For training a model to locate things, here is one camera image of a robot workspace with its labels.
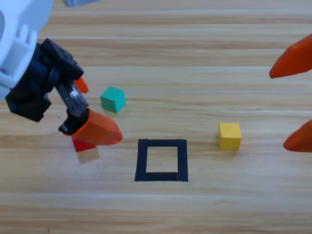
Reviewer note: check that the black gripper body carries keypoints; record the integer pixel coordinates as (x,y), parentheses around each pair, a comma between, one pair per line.
(29,97)

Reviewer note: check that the black tape square outline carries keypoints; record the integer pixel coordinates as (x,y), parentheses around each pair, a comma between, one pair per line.
(142,158)

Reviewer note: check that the red cube block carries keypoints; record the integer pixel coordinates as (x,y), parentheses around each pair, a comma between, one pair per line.
(81,146)

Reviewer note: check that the green cube block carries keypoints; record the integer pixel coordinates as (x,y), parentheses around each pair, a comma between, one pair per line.
(112,100)

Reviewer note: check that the yellow cube block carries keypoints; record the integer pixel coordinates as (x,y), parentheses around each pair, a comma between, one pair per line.
(229,136)

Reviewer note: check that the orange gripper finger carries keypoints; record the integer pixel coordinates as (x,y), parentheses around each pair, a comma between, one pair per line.
(301,139)
(82,85)
(100,130)
(295,59)

